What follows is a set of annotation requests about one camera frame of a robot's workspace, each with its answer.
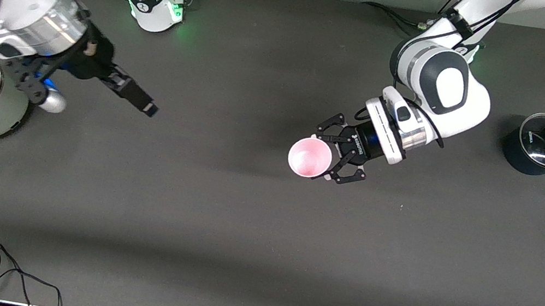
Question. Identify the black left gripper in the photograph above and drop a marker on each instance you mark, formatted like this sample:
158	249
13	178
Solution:
362	141

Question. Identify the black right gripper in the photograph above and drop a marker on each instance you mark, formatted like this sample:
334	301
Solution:
95	62

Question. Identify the pink cup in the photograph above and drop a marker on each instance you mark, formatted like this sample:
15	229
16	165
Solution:
307	159

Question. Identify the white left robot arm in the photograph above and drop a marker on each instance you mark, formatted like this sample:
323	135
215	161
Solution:
449	88

